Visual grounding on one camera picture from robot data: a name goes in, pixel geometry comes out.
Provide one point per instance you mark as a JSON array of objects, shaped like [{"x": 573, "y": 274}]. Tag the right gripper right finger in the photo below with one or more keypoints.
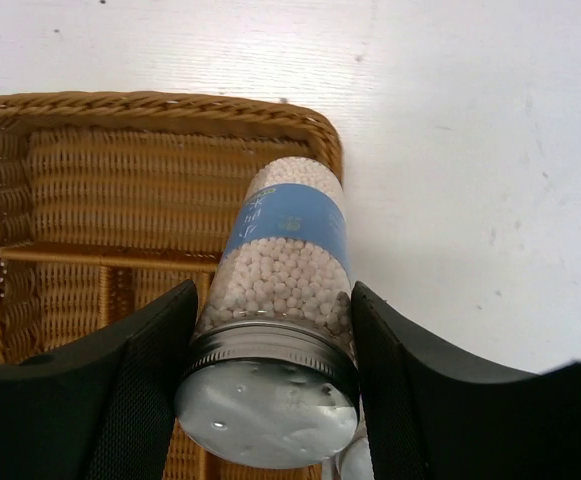
[{"x": 436, "y": 411}]

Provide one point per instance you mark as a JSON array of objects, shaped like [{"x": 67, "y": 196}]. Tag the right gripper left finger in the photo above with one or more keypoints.
[{"x": 100, "y": 407}]

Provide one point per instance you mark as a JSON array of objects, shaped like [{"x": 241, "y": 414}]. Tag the blue-label pellet jar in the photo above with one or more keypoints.
[
  {"x": 354, "y": 462},
  {"x": 270, "y": 379}
]

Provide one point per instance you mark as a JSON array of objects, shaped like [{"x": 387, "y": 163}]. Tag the wicker basket tray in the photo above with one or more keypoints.
[{"x": 109, "y": 199}]

